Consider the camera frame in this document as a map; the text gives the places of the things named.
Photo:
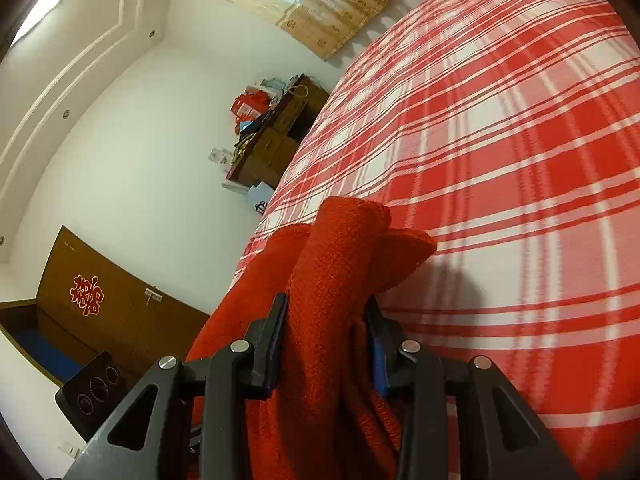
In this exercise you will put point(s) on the red white plaid bedsheet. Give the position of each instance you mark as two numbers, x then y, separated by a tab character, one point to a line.
508	130

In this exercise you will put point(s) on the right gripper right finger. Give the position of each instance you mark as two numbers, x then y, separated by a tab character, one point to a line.
499	434

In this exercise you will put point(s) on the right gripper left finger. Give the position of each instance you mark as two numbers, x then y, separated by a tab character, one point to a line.
179	408

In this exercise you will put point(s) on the white greeting card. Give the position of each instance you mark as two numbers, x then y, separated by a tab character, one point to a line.
220	156

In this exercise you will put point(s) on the red knitted sweater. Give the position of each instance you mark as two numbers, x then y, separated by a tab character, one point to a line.
325	420

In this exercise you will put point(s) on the brown wooden door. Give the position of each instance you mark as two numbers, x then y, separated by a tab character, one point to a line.
88	304

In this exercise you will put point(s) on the white wall socket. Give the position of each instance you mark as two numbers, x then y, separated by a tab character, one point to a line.
70	449

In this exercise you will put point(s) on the red gift bag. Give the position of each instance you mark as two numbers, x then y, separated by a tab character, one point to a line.
248	107

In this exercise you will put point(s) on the white paper shopping bag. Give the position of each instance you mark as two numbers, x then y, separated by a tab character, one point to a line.
257	196

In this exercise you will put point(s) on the brown wooden desk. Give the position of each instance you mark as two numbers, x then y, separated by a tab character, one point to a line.
268	144

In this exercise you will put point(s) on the black induction cooktop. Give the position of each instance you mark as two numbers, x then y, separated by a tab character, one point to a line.
89	397

